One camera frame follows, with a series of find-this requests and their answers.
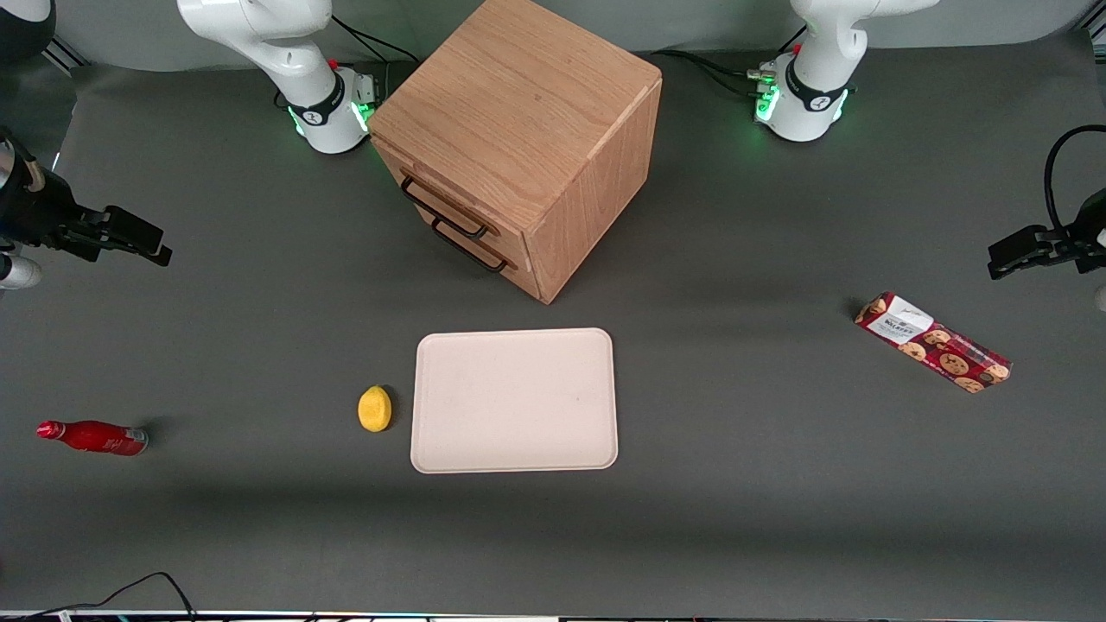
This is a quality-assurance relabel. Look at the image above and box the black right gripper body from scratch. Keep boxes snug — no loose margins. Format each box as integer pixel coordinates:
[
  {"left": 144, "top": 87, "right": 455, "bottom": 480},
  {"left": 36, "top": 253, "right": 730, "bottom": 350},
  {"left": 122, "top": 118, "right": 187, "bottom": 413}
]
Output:
[{"left": 0, "top": 166, "right": 111, "bottom": 262}]

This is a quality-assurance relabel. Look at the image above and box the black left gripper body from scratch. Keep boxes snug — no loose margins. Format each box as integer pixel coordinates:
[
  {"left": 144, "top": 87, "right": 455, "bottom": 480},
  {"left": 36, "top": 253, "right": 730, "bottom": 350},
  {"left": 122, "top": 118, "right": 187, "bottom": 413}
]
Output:
[{"left": 1044, "top": 192, "right": 1106, "bottom": 274}]

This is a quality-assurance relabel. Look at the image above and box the wooden drawer with handle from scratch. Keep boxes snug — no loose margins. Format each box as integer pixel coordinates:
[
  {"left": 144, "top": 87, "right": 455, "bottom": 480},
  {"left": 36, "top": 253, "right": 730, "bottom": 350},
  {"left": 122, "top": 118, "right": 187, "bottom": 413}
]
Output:
[
  {"left": 393, "top": 186, "right": 543, "bottom": 299},
  {"left": 372, "top": 138, "right": 530, "bottom": 253}
]

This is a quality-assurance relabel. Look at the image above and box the wooden drawer cabinet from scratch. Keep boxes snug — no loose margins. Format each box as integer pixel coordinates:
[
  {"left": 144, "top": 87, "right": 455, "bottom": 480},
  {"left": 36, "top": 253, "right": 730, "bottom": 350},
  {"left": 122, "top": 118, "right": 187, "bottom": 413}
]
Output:
[{"left": 366, "top": 0, "right": 664, "bottom": 306}]

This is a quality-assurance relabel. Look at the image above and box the red cookie box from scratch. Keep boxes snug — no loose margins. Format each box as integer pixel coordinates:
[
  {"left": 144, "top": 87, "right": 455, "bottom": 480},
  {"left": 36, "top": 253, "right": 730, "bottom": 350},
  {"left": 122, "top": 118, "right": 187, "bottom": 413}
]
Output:
[{"left": 854, "top": 292, "right": 1013, "bottom": 395}]

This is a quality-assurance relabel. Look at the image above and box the red bottle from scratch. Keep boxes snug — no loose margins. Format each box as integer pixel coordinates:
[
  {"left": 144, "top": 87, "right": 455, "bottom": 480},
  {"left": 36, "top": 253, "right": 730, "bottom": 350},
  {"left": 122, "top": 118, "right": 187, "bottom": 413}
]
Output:
[{"left": 36, "top": 420, "right": 149, "bottom": 457}]

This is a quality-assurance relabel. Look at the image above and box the yellow lemon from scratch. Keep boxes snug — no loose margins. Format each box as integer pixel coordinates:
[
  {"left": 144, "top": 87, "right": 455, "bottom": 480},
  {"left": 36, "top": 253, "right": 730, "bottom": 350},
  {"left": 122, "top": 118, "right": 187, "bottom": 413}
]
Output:
[{"left": 358, "top": 385, "right": 393, "bottom": 433}]

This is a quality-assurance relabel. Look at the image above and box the beige rectangular tray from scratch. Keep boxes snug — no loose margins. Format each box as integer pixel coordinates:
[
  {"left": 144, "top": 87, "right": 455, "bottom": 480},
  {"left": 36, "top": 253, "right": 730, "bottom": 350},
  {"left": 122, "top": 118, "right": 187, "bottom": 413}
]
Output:
[{"left": 410, "top": 327, "right": 620, "bottom": 475}]

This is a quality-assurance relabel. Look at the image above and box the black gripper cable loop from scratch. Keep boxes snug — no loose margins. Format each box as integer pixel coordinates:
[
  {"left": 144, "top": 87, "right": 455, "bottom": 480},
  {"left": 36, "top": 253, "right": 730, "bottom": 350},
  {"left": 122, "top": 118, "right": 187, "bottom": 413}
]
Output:
[{"left": 1043, "top": 124, "right": 1106, "bottom": 236}]

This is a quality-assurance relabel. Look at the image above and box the black arm base cable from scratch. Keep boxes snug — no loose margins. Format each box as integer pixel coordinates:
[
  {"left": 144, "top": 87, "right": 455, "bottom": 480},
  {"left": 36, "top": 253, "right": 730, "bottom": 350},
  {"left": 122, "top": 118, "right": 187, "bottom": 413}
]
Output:
[
  {"left": 330, "top": 15, "right": 421, "bottom": 67},
  {"left": 660, "top": 26, "right": 809, "bottom": 98}
]

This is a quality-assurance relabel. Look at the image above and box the thin black table cable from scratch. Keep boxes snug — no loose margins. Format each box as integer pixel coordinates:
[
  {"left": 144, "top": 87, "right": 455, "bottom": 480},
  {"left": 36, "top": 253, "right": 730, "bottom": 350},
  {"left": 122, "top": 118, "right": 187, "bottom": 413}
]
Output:
[{"left": 24, "top": 571, "right": 197, "bottom": 619}]

